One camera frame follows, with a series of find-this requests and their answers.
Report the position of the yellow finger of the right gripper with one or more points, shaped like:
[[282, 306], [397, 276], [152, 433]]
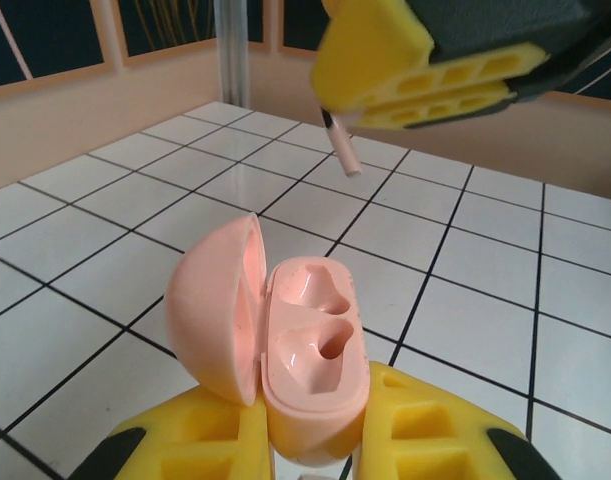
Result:
[[370, 45], [385, 117]]

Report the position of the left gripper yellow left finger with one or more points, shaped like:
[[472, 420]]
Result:
[[195, 440]]

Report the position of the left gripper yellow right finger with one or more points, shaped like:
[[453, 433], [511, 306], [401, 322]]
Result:
[[435, 440]]

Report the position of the pink earbud charging case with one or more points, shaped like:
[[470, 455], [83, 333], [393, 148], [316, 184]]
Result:
[[310, 395]]

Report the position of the pale circle gold lines panel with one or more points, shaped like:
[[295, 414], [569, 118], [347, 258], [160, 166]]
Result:
[[185, 20]]

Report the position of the pink flowers dark panel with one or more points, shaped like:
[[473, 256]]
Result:
[[60, 35]]

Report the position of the aluminium corner post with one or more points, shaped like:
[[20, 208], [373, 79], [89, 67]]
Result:
[[232, 50]]

